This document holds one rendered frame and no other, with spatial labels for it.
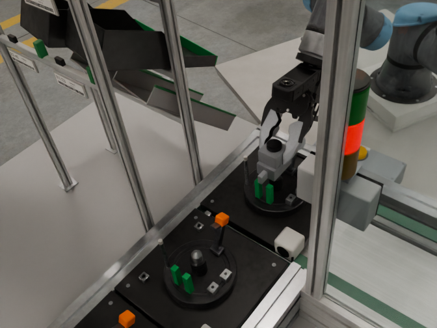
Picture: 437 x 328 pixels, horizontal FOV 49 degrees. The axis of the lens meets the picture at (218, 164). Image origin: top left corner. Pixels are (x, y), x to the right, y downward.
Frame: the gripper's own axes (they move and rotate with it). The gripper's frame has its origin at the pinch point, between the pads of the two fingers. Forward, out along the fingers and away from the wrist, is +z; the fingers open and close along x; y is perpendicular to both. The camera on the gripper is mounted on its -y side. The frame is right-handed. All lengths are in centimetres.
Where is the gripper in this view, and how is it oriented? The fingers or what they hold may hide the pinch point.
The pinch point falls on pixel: (272, 153)
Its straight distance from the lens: 95.3
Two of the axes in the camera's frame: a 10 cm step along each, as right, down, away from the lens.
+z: -3.4, 9.2, 2.1
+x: -7.7, -4.0, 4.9
